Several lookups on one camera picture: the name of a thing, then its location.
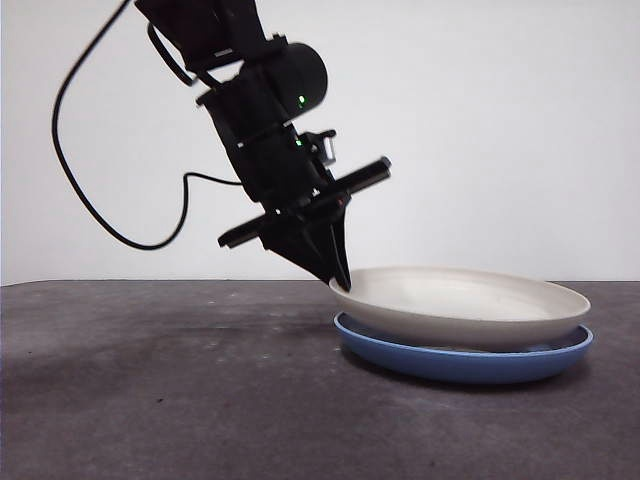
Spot blue round plate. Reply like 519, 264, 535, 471
333, 310, 595, 385

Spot left wrist camera box grey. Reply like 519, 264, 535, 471
307, 130, 337, 164

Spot white round plate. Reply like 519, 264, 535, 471
328, 265, 592, 353

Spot long black cable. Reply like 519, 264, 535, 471
51, 0, 244, 251

